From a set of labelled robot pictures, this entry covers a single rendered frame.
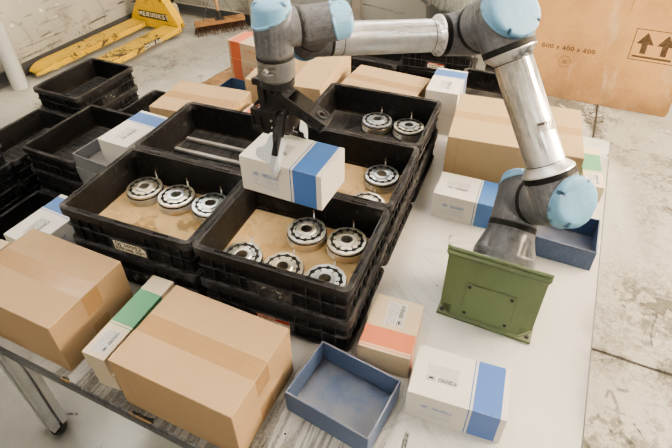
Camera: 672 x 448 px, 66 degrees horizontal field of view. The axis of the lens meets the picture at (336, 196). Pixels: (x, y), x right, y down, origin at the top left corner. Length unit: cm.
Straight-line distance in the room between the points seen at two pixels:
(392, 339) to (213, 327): 40
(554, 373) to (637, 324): 122
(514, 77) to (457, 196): 54
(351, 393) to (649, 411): 134
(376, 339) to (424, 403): 18
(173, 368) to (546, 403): 80
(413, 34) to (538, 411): 87
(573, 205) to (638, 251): 170
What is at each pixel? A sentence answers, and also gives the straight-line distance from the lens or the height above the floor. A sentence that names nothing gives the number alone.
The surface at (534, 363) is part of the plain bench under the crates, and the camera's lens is 137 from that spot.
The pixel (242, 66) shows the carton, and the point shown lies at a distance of 232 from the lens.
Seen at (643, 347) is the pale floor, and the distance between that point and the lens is 248.
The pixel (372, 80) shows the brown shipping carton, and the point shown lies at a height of 86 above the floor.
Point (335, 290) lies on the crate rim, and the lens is 112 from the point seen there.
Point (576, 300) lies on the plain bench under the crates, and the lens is 153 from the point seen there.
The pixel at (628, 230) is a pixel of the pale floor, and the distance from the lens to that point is 300.
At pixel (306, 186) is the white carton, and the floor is 110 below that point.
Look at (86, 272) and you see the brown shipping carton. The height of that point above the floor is 86.
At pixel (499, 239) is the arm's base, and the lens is 131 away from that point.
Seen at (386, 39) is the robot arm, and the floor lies 133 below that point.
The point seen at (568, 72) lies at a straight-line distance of 405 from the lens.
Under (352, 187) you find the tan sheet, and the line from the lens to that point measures 154.
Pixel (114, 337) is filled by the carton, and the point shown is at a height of 82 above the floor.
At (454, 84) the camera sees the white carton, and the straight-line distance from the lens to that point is 204.
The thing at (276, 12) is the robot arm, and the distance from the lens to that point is 99.
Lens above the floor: 177
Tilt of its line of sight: 39 degrees down
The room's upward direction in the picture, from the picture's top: 1 degrees counter-clockwise
